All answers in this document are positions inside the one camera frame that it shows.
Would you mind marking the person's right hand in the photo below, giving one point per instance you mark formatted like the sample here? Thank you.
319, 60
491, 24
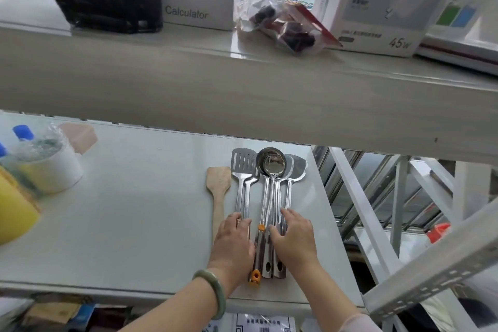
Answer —
297, 246

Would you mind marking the person's left hand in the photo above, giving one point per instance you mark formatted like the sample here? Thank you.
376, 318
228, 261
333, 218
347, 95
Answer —
233, 254

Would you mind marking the large steel ladle orange tip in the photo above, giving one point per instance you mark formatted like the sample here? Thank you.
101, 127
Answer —
255, 277

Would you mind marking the slotted steel turner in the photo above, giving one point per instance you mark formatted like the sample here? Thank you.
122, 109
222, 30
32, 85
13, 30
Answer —
243, 160
250, 203

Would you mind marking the wooden spatula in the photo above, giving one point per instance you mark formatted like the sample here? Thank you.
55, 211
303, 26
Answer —
218, 184

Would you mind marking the small steel ladle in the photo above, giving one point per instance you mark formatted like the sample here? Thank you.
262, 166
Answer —
274, 166

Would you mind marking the person's right forearm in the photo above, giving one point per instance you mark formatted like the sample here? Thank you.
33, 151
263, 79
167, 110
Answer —
330, 304

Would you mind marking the person's left forearm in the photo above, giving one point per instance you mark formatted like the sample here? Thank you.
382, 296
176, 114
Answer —
175, 312

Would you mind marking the white packet black pattern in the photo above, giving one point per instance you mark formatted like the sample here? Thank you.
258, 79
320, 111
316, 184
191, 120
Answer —
264, 324

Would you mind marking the white table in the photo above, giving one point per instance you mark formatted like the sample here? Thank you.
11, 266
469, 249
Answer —
136, 226

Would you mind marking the orange-capped white bottle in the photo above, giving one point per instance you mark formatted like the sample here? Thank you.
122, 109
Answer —
437, 232

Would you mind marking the grey upper shelf board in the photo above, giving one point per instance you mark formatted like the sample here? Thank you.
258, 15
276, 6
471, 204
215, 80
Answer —
194, 90

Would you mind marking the pink block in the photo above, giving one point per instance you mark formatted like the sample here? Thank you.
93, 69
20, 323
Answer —
81, 137

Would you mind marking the brown cardboard box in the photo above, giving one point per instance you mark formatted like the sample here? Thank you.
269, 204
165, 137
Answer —
50, 312

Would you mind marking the wrapped white tape roll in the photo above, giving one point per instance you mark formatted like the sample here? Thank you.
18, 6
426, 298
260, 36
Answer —
54, 176

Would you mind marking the clear bag of dark items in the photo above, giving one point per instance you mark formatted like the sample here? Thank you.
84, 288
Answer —
288, 32

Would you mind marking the wrapped yellow tape rolls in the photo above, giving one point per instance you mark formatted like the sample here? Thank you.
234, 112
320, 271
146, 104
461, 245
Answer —
15, 211

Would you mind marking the blue-capped bottle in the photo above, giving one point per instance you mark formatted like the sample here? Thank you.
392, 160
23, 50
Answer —
23, 132
2, 149

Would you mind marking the flat white red box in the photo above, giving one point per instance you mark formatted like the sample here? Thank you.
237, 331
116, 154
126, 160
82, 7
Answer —
459, 51

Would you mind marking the white charger box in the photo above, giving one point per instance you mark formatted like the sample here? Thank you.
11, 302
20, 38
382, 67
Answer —
389, 1

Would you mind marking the white box green blue squares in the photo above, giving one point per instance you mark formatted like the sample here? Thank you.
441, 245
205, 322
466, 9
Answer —
467, 12

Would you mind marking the white metal rack frame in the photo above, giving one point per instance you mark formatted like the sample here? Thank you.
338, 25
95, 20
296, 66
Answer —
428, 267

